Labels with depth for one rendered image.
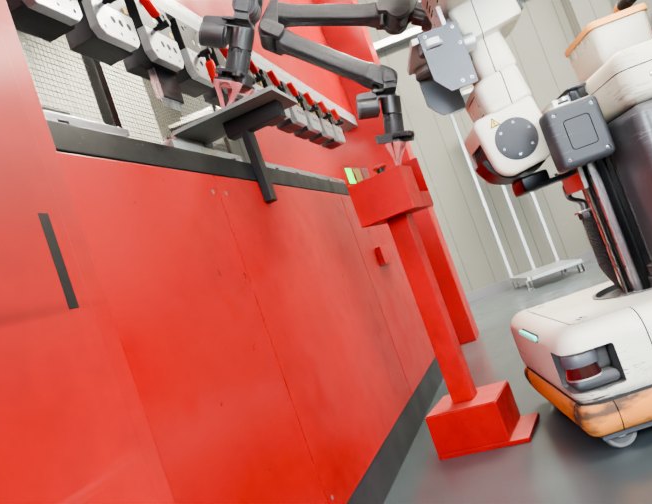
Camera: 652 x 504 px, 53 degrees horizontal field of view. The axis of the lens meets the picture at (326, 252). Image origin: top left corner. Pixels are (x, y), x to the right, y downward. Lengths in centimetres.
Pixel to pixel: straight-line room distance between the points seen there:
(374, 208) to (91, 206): 97
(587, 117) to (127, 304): 111
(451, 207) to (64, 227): 536
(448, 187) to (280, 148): 245
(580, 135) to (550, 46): 480
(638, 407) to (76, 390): 116
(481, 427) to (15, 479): 137
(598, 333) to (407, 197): 59
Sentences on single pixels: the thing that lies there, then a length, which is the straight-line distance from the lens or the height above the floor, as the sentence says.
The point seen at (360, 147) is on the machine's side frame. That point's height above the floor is 122.
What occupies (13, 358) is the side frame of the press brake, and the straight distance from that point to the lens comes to 61.
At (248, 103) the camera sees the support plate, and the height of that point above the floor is 99.
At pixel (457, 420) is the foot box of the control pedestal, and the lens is 180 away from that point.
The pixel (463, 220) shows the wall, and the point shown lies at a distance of 594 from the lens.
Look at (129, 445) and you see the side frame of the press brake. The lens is 69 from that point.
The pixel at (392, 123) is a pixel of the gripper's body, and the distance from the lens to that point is 188.
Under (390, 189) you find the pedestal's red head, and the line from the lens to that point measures 174.
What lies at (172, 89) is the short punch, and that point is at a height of 113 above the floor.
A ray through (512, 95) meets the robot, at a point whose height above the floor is 83.
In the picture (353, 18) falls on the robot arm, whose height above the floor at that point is 126.
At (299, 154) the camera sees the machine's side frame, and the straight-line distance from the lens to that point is 381.
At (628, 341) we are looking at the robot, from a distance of 149.
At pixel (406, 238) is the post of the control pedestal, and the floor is 59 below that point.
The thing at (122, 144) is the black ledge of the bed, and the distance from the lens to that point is 108.
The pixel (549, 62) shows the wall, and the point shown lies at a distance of 633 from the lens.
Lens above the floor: 54
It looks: 3 degrees up
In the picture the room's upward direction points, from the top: 20 degrees counter-clockwise
